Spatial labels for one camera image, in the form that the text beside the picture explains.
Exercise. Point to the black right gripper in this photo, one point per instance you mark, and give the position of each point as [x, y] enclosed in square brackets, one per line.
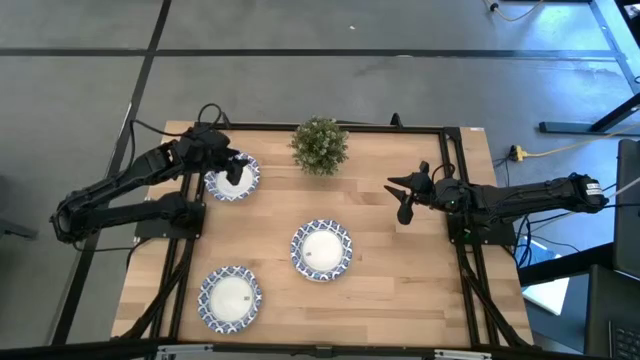
[440, 192]

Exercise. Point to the dark furniture foot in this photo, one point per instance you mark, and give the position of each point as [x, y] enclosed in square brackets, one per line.
[17, 230]

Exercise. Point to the small green potted plant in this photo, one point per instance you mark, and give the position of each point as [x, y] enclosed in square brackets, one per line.
[320, 145]

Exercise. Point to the black desk beam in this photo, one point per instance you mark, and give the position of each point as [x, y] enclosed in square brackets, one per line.
[565, 264]

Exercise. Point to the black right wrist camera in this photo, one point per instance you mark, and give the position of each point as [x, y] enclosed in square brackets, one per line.
[405, 214]

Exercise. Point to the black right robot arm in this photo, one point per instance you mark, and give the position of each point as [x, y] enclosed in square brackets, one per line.
[530, 197]

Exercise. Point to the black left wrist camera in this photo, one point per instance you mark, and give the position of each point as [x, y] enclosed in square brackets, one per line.
[235, 172]

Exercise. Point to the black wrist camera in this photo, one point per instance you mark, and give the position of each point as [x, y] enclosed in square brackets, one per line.
[405, 214]
[235, 172]

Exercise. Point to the black laptop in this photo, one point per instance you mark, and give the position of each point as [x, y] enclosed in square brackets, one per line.
[612, 310]

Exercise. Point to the white sheet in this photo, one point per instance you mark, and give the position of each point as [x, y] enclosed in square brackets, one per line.
[547, 295]

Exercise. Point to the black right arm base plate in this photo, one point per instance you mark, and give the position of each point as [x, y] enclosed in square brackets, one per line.
[480, 232]

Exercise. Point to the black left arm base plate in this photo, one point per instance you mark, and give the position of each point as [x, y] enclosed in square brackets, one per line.
[170, 227]

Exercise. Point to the black monitor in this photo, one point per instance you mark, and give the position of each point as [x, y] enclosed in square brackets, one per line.
[629, 210]

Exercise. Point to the black crossbar with silver brackets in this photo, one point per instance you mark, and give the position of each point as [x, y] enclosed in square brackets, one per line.
[320, 351]

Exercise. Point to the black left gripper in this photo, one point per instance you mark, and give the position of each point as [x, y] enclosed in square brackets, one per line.
[207, 147]

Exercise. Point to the black desk leg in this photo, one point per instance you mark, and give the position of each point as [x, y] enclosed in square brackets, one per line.
[590, 125]

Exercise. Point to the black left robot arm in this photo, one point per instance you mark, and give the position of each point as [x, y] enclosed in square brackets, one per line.
[120, 182]

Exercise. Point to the black aluminium table frame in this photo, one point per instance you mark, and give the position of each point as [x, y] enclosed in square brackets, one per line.
[350, 129]

